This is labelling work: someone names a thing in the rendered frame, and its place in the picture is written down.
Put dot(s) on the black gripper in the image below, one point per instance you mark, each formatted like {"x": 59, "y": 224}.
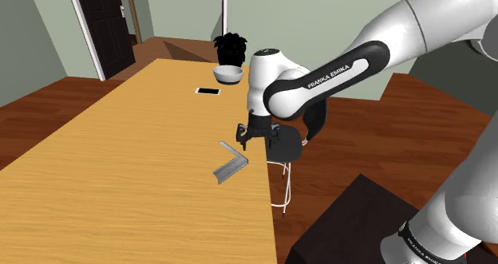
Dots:
{"x": 259, "y": 125}

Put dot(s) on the white bowl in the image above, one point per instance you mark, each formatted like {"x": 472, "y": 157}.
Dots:
{"x": 228, "y": 75}

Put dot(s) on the black stool with white legs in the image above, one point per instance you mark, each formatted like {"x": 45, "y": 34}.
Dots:
{"x": 288, "y": 148}

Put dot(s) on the white phone with black screen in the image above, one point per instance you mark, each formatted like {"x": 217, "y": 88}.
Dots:
{"x": 207, "y": 91}

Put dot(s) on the dark brown door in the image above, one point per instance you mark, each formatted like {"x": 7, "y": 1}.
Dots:
{"x": 105, "y": 26}

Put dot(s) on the black potted plant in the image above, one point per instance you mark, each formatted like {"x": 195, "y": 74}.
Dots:
{"x": 231, "y": 49}

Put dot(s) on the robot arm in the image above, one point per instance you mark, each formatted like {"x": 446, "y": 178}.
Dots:
{"x": 424, "y": 18}

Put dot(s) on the light wooden table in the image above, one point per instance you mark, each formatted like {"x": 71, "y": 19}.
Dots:
{"x": 128, "y": 170}

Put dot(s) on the grey metal angle ruler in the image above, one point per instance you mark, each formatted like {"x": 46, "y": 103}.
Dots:
{"x": 230, "y": 169}

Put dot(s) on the dark robot stand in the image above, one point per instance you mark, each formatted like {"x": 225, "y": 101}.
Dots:
{"x": 350, "y": 224}

